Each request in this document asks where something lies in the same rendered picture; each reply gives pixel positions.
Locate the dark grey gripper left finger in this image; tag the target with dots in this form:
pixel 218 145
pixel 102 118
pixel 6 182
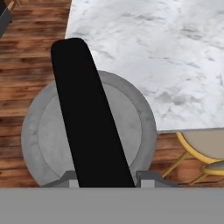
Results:
pixel 70 180

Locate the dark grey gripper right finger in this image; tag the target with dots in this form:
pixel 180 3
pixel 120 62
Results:
pixel 148 179

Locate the yellow stool with beige seat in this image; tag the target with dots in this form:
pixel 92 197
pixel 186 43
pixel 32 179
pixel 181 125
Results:
pixel 201 145

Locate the dark grey cabinet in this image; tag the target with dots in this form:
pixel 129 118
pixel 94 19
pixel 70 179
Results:
pixel 4 18

